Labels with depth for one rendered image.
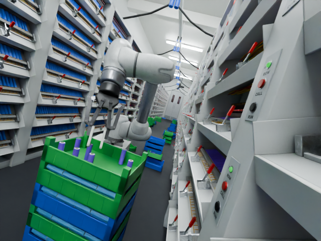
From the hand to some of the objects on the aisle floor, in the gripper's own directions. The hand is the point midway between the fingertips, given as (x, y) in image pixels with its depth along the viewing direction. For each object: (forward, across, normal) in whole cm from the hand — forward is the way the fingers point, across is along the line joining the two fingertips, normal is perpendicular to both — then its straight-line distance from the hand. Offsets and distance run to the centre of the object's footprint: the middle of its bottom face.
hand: (96, 137), depth 51 cm
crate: (-7, -76, -145) cm, 164 cm away
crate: (+4, -68, -133) cm, 149 cm away
